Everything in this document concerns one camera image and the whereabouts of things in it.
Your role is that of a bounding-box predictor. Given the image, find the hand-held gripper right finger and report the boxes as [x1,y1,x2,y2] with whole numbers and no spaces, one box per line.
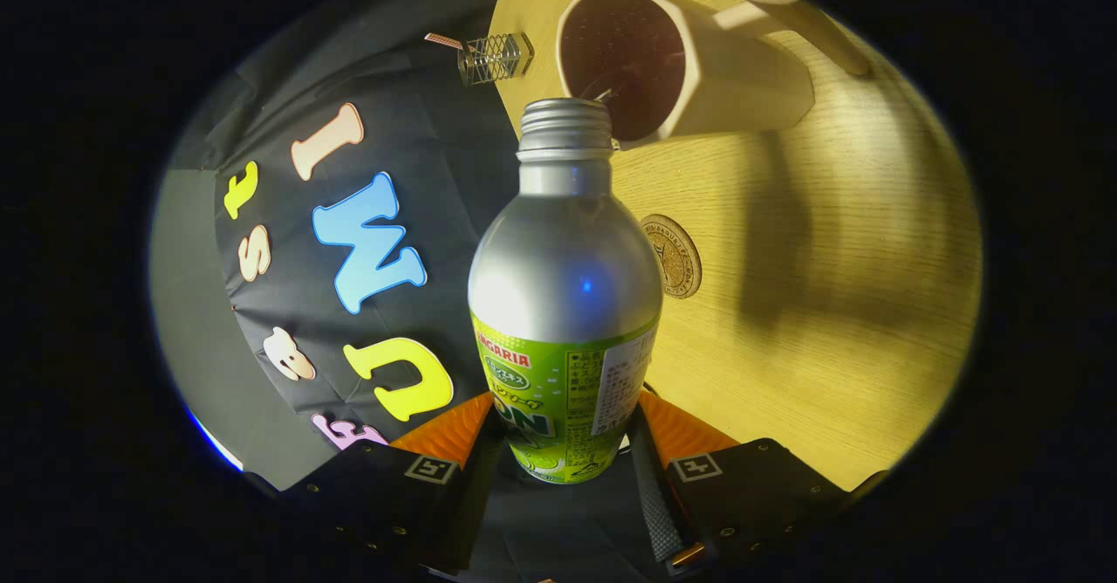
[627,389,887,577]

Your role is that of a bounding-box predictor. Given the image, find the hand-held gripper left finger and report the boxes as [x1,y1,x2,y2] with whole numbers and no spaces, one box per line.
[244,391,507,575]

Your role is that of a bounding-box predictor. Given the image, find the silver green juice bottle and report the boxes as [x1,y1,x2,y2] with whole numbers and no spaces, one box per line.
[467,97,664,485]

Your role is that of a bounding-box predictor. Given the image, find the round wooden coaster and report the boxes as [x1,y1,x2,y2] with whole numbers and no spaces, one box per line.
[640,213,703,300]

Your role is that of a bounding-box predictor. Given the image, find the beige cup with handle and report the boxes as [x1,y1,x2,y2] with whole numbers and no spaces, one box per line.
[555,0,872,151]

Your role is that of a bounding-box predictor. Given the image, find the wooden table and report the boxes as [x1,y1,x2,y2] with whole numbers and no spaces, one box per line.
[489,0,984,492]

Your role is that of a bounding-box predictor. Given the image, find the black backdrop cloth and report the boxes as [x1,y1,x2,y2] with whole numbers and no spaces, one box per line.
[170,0,664,583]

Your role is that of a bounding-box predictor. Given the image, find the metal wire holder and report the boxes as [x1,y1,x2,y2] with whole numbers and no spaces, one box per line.
[457,31,535,87]

